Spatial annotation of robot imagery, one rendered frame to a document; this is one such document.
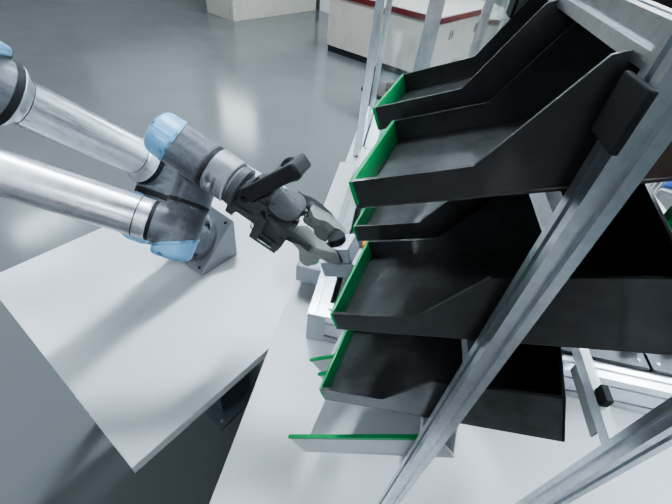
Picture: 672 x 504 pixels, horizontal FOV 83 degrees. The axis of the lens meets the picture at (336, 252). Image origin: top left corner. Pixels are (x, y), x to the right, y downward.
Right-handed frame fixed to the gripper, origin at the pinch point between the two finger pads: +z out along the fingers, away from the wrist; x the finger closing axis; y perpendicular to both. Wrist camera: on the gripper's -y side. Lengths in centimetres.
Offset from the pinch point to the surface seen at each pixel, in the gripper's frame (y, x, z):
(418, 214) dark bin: -13.7, 0.6, 5.5
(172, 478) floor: 136, 18, 2
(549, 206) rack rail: -33.0, 20.2, 7.2
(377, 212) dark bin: -9.0, -0.8, 1.1
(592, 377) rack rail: -16.5, 11.6, 31.1
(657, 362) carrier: 2, -30, 78
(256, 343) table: 45.4, -0.8, -1.9
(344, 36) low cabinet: 169, -540, -139
